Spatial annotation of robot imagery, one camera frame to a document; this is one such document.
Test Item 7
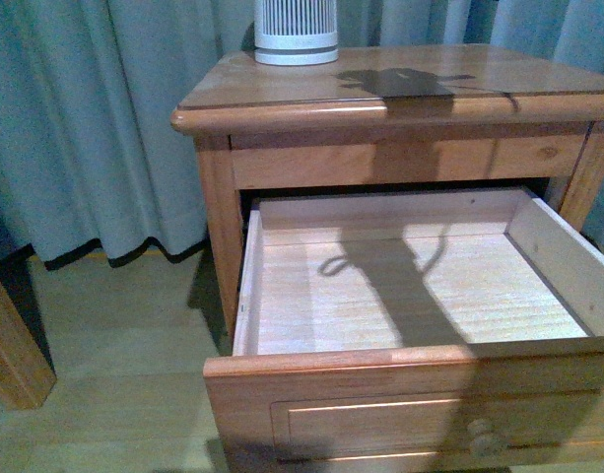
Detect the wooden nightstand cabinet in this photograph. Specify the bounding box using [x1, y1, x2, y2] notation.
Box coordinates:
[169, 43, 604, 341]

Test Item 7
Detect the wooden drawer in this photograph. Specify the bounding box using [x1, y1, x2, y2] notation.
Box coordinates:
[204, 188, 604, 472]

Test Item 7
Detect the white slatted air purifier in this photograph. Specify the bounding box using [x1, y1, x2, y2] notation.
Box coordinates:
[254, 0, 338, 66]

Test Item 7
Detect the wooden furniture at left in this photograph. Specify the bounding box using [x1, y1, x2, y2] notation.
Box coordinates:
[0, 280, 56, 410]

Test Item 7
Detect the light grey curtain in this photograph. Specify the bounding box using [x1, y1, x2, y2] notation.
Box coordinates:
[0, 1, 604, 263]

